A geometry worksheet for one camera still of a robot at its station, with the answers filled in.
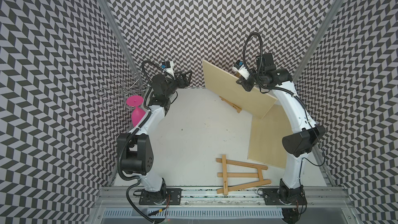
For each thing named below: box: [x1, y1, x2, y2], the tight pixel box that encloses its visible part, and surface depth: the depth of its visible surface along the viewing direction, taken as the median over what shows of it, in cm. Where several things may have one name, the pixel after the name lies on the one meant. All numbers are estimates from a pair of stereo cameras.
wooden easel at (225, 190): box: [216, 154, 272, 196], surface depth 80 cm
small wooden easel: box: [219, 95, 243, 114], surface depth 106 cm
